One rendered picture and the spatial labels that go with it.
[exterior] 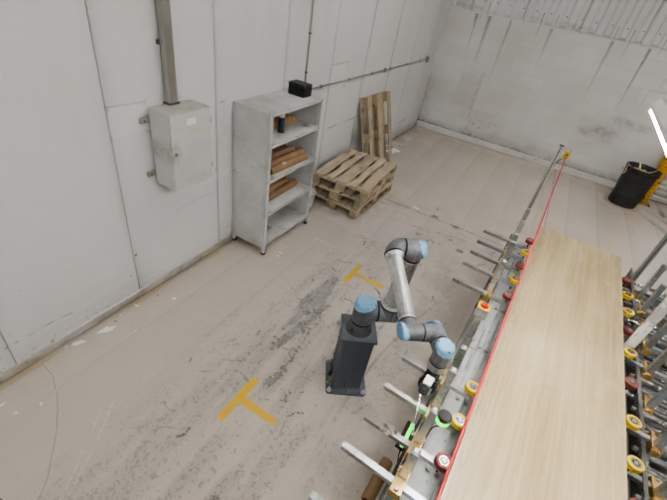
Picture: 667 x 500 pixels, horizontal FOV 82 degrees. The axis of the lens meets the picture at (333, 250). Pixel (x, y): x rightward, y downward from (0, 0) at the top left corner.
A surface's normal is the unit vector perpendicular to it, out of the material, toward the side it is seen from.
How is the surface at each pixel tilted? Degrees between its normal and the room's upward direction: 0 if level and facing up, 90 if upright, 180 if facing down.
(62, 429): 0
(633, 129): 90
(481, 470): 0
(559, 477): 0
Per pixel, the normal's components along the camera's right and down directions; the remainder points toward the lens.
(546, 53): -0.49, 0.45
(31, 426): 0.15, -0.80
